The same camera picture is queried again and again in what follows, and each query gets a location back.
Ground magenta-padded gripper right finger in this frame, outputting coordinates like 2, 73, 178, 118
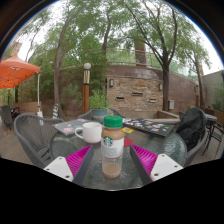
129, 144, 184, 186

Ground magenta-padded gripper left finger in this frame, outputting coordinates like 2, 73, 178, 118
43, 144, 96, 187

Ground coffee drink bottle green cap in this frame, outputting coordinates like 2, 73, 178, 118
100, 115, 126, 179

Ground grey laptop with stickers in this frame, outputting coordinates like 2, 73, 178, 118
52, 118, 90, 137

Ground black laptop with stickers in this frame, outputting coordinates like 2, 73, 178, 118
122, 117, 176, 138

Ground flat round red coaster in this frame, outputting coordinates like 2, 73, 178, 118
123, 137, 134, 148

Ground black jacket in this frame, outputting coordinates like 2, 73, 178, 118
175, 107, 208, 153

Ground white ceramic mug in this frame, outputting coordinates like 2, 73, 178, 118
74, 121, 103, 144

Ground small yellow card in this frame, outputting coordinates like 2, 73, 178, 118
121, 126, 135, 134

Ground yellow blue striped cone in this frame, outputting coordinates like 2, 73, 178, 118
51, 103, 60, 120

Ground black metal chair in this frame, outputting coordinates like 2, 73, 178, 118
204, 113, 224, 156

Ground green plant in teal pot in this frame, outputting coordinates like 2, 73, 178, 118
88, 89, 111, 124

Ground dark-trunk tree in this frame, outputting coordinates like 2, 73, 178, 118
126, 0, 188, 113

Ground leaning pale-trunk tree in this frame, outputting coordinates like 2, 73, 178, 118
33, 0, 98, 119

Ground orange patio umbrella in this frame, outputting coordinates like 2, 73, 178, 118
0, 53, 44, 118

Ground lamp post with globe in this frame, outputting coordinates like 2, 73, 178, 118
82, 62, 92, 115

